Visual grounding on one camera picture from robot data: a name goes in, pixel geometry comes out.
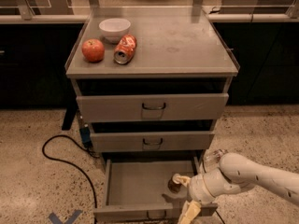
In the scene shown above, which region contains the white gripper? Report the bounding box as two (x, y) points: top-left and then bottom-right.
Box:
(172, 171), (223, 224)

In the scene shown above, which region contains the orange brown soda can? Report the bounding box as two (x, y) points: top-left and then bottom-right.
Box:
(167, 179), (181, 194)

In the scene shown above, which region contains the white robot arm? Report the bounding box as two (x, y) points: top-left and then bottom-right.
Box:
(168, 150), (299, 224)

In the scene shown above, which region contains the grey bottom drawer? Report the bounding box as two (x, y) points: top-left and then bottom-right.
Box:
(93, 156), (219, 224)

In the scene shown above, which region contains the grey drawer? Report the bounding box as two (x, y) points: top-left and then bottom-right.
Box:
(91, 131), (214, 152)
(93, 156), (219, 224)
(77, 93), (228, 122)

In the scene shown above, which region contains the grey middle drawer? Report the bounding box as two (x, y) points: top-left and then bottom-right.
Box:
(91, 131), (214, 152)

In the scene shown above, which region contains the grey top drawer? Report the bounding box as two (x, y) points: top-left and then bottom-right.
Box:
(77, 93), (228, 122)

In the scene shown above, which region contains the grey drawer cabinet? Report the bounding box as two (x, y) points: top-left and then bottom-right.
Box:
(64, 6), (241, 173)

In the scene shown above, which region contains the red soda can lying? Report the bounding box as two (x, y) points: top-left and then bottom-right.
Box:
(114, 35), (137, 64)

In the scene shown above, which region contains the clear plastic bottle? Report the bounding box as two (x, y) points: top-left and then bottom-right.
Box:
(204, 149), (228, 169)

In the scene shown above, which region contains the blue power adapter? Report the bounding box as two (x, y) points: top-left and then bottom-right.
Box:
(79, 127), (92, 148)

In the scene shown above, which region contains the red apple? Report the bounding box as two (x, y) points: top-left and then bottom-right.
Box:
(81, 39), (105, 63)

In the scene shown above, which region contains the white bowl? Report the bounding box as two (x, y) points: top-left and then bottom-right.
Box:
(99, 18), (131, 43)

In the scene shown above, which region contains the black cable left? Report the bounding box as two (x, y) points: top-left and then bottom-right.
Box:
(41, 134), (101, 224)

